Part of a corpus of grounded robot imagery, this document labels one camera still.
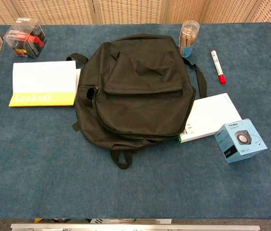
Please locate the grey metal plate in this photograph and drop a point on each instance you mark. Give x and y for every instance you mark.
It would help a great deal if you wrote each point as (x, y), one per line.
(116, 221)

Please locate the flat white box green edge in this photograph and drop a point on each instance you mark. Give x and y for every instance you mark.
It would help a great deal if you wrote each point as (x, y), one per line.
(210, 115)

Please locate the light blue speaker box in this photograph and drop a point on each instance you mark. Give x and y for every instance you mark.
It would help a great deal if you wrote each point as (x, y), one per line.
(236, 146)

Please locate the clear box with red toy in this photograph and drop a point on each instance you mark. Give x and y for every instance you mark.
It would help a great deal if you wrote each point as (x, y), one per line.
(24, 38)

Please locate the white and yellow book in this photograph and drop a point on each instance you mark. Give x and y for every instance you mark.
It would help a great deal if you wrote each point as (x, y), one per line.
(43, 77)

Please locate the red and white marker pen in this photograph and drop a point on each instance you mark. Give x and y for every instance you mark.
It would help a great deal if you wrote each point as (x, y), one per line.
(218, 67)

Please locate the blue felt table cloth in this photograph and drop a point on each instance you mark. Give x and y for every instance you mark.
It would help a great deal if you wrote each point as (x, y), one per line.
(53, 180)

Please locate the aluminium profile rail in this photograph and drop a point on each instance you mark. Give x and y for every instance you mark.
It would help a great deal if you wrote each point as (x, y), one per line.
(135, 227)

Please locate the black fabric backpack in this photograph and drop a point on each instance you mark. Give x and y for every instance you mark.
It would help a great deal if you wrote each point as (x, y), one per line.
(137, 108)

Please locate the woven folding screen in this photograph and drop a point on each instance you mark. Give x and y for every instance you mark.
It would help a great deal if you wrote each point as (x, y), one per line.
(130, 9)

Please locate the clear jar with wooden sticks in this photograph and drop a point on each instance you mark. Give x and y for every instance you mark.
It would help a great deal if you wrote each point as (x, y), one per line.
(189, 36)

